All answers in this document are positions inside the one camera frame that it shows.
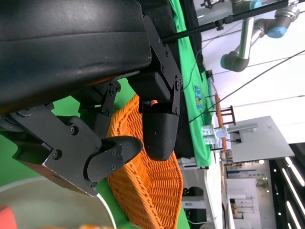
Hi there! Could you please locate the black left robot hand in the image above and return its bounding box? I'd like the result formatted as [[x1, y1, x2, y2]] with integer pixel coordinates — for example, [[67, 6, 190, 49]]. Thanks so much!
[[0, 0, 183, 198]]

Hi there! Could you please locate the grey green bowl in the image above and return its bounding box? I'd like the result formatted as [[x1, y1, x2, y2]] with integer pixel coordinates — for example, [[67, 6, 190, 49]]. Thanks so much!
[[0, 176, 117, 229]]

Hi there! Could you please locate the orange wicker basket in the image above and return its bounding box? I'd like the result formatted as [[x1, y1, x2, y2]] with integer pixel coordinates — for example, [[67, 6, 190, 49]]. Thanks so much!
[[106, 94, 184, 229]]

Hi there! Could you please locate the pink cake block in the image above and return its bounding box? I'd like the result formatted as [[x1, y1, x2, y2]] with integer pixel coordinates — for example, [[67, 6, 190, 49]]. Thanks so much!
[[0, 206, 18, 229]]

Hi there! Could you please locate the orange striped bread bun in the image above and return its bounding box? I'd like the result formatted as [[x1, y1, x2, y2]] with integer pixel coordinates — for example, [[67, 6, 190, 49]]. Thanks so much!
[[80, 223, 115, 229]]

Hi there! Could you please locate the green tablecloth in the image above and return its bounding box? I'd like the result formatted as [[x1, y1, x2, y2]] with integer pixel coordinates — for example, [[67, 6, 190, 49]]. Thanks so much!
[[0, 78, 198, 229]]

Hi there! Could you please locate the green cloth with cartoon print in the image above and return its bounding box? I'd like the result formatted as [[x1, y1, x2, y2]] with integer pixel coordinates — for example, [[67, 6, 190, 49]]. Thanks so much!
[[170, 0, 215, 167]]

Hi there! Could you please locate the brown wooden chair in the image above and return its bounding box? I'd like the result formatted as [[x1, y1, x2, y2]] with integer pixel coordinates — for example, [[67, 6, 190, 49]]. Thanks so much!
[[215, 93, 236, 151]]

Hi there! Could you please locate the white teal carton pack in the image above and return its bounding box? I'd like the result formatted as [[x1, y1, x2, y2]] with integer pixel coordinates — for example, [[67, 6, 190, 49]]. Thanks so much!
[[202, 125, 227, 146]]

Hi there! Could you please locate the black boom pole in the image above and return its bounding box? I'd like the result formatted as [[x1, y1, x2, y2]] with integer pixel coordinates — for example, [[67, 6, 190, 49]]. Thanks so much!
[[162, 0, 290, 43]]

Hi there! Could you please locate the grey metal panel stand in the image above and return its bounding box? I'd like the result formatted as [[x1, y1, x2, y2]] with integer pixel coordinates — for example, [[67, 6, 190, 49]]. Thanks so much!
[[226, 115, 296, 163]]

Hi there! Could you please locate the thin black cable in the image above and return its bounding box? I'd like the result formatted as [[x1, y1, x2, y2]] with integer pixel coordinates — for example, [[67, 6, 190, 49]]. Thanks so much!
[[188, 49, 305, 125]]

